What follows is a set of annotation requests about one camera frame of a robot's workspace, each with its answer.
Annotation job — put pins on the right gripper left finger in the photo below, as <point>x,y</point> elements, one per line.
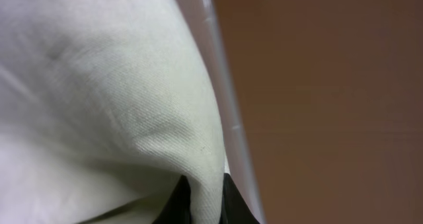
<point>177,208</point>

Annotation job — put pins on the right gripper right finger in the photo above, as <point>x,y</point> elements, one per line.
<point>234,210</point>

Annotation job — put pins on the cream cloth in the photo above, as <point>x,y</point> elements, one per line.
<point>103,103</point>

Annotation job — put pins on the clear plastic storage bin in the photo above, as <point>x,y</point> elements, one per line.
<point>203,23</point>

